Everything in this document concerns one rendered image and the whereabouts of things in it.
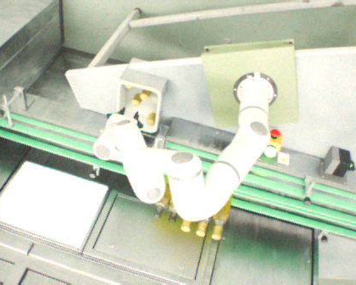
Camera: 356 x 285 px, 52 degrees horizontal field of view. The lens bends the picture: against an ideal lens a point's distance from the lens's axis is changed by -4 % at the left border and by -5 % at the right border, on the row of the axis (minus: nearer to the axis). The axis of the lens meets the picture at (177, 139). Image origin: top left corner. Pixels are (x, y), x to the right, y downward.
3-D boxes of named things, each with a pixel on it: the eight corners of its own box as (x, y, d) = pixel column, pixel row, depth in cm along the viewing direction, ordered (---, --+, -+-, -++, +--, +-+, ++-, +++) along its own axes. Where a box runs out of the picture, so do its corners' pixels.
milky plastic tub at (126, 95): (123, 110, 163) (115, 123, 157) (125, 67, 147) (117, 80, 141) (161, 120, 162) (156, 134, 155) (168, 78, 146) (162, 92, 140)
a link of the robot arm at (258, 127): (275, 111, 118) (275, 144, 106) (255, 139, 126) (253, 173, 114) (247, 98, 117) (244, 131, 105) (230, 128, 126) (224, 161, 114)
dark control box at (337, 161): (324, 158, 154) (324, 172, 148) (331, 145, 148) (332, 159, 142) (342, 163, 153) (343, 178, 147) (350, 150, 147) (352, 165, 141)
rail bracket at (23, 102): (26, 100, 169) (-1, 132, 153) (21, 70, 157) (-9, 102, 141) (35, 103, 169) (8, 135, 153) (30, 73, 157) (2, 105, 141)
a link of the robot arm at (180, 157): (183, 170, 112) (175, 125, 105) (213, 209, 93) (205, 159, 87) (130, 187, 108) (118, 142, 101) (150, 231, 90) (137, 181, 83)
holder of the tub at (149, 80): (123, 119, 167) (117, 130, 161) (126, 67, 147) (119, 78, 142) (160, 129, 166) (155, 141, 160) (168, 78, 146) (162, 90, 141)
